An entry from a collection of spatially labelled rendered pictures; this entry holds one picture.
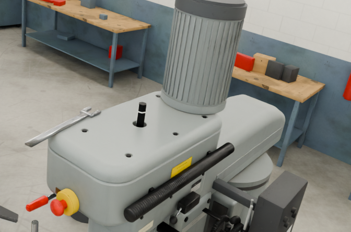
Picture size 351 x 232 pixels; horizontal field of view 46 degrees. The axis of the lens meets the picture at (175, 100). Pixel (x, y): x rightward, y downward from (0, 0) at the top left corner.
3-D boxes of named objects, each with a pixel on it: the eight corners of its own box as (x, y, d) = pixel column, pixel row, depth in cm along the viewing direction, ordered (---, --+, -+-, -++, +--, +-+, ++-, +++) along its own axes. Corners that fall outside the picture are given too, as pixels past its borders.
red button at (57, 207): (58, 221, 92) (59, 206, 90) (47, 212, 94) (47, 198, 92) (70, 214, 94) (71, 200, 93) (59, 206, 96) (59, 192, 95)
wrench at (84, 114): (34, 149, 89) (34, 146, 89) (20, 143, 91) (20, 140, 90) (101, 113, 110) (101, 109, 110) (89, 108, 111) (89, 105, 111)
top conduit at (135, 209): (133, 225, 89) (135, 213, 88) (119, 216, 92) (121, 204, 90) (233, 154, 124) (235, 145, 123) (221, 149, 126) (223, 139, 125)
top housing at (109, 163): (110, 239, 91) (117, 178, 84) (35, 185, 104) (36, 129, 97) (219, 162, 127) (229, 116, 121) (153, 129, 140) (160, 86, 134)
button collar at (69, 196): (72, 220, 94) (73, 199, 92) (55, 208, 97) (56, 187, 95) (79, 216, 96) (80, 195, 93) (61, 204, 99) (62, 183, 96)
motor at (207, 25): (202, 122, 114) (225, 7, 102) (147, 96, 124) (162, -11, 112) (236, 104, 130) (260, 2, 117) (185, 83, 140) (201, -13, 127)
